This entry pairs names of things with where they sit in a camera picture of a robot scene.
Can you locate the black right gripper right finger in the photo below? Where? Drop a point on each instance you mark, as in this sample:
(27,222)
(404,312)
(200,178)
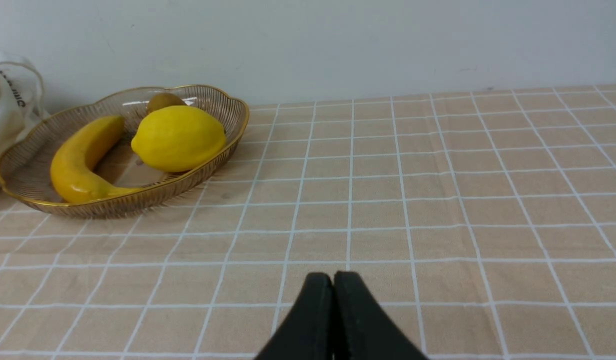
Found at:
(362,330)

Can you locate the yellow banana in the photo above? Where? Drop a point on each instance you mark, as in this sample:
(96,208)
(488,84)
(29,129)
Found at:
(72,168)

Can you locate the yellow lemon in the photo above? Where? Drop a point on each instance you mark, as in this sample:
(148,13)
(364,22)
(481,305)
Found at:
(178,138)

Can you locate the brown kiwi fruit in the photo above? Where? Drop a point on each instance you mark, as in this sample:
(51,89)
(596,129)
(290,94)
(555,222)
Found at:
(163,100)

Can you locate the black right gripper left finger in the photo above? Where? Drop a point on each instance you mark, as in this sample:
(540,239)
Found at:
(304,333)

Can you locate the white cloth tote bag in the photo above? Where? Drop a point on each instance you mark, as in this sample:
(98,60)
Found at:
(22,91)

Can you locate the beige checked tablecloth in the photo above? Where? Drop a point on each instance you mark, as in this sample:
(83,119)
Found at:
(483,222)

